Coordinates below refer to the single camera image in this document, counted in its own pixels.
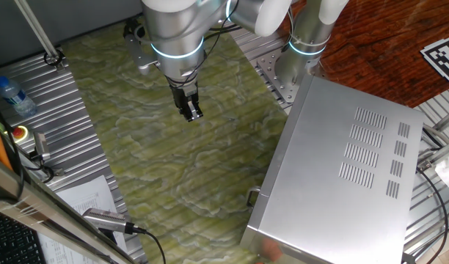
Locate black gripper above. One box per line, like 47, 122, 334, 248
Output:
169, 78, 205, 123

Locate silver microwave body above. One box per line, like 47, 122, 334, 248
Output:
241, 75, 426, 264

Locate green marble pattern mat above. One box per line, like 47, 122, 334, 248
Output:
61, 12, 288, 264

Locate printed white paper sheet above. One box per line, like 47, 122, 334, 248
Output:
37, 175, 131, 264

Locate silver handheld microphone device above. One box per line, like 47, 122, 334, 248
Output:
81, 208, 138, 235

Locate small grey box device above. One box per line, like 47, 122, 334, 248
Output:
32, 131, 52, 162

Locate yellow red emergency stop button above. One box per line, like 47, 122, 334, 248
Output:
4, 124, 30, 144

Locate clear plastic water bottle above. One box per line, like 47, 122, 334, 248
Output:
0, 76, 38, 118

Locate orange wood grain mat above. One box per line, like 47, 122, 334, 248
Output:
282, 0, 449, 108

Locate black keyboard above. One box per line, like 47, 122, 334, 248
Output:
0, 208, 48, 264

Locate aluminium profile bars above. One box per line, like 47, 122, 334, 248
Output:
416, 105, 449, 173

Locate black white fiducial marker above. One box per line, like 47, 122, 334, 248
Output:
420, 37, 449, 82

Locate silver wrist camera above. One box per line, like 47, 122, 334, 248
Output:
123, 31, 161, 76

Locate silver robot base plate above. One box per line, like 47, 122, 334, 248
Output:
255, 49, 321, 111

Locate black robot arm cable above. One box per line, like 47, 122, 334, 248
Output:
123, 0, 244, 89

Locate black camera cable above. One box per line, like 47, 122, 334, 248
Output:
131, 224, 167, 264

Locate silver black camera mount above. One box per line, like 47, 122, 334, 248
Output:
98, 227, 120, 245

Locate aluminium camera pole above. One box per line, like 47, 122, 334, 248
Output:
13, 0, 67, 71

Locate aluminium frame beam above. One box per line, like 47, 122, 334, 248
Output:
0, 152, 138, 264

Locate black loose cable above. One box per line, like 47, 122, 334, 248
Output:
0, 102, 66, 205

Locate black power cable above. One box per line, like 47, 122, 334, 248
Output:
401, 166, 449, 264

